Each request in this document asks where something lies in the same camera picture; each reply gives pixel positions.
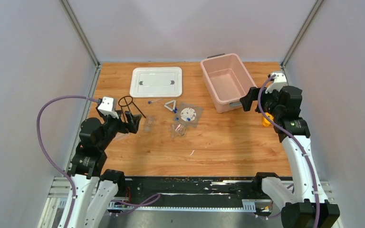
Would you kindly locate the white clay triangle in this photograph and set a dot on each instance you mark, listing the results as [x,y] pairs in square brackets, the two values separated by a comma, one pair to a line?
[171,106]

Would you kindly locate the black metal tripod stand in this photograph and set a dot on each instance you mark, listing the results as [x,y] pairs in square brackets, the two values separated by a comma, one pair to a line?
[125,102]

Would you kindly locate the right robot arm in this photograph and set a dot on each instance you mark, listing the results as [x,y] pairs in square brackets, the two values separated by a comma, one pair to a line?
[307,205]

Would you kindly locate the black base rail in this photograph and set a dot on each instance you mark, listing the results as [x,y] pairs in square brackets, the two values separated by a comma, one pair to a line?
[195,192]

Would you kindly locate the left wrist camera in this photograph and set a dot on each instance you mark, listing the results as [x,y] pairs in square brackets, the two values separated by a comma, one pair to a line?
[107,107]

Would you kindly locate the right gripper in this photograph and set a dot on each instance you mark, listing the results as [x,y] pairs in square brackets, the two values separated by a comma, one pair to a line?
[246,101]

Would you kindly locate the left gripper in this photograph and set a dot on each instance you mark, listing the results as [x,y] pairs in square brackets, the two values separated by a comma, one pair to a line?
[133,120]

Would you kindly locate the pink plastic bin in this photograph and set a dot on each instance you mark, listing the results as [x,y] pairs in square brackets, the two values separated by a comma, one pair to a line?
[227,80]

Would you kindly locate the yellow plastic block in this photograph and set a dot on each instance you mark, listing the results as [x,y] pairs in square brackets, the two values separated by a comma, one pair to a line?
[266,119]

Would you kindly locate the glass flask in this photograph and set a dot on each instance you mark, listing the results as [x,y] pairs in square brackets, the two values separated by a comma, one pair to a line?
[177,129]

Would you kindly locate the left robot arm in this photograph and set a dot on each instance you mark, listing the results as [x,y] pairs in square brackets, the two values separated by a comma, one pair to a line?
[91,189]

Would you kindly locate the clear test tube rack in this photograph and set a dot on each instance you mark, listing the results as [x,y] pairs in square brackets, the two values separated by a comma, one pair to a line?
[120,136]

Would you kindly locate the white plastic lid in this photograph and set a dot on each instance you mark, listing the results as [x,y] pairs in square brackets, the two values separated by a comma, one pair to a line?
[156,82]

